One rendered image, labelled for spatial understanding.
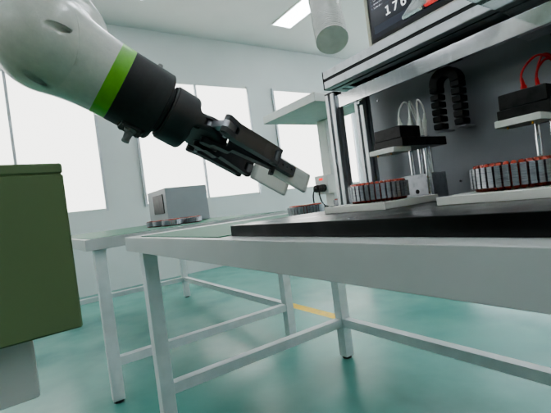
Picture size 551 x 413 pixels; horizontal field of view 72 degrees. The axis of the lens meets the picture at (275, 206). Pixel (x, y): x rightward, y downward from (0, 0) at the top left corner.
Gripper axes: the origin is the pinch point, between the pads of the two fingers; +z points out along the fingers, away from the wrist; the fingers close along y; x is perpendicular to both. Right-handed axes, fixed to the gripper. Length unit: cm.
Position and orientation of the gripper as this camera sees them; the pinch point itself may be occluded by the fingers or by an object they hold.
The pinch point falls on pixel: (281, 177)
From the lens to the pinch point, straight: 59.9
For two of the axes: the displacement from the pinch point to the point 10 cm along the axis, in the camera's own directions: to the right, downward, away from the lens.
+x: 3.0, -9.1, 2.7
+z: 7.8, 4.0, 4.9
